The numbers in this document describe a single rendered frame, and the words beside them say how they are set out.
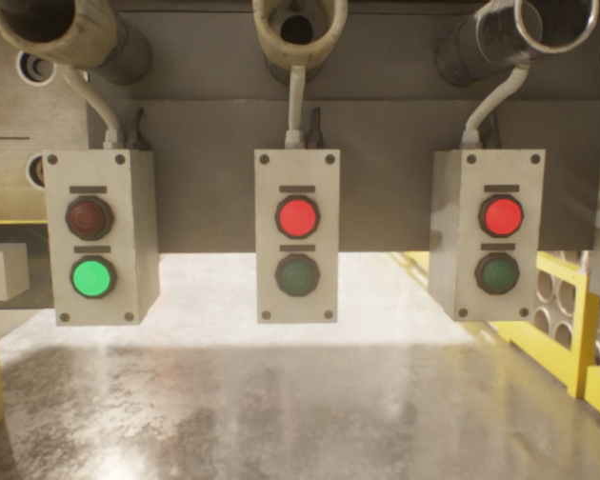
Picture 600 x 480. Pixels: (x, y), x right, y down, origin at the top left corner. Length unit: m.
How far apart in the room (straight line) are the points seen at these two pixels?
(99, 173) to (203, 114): 0.13
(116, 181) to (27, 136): 0.18
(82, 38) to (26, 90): 0.22
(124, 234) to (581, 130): 0.45
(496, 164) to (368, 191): 0.13
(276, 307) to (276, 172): 0.11
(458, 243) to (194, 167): 0.26
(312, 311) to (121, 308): 0.16
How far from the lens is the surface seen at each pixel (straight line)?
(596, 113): 0.62
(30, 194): 0.62
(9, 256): 0.56
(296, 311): 0.46
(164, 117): 0.54
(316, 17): 0.46
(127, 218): 0.46
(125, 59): 0.51
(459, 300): 0.48
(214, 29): 0.57
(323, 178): 0.44
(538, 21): 0.50
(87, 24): 0.40
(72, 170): 0.47
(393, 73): 0.58
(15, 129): 0.63
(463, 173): 0.47
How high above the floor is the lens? 0.77
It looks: 10 degrees down
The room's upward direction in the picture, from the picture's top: straight up
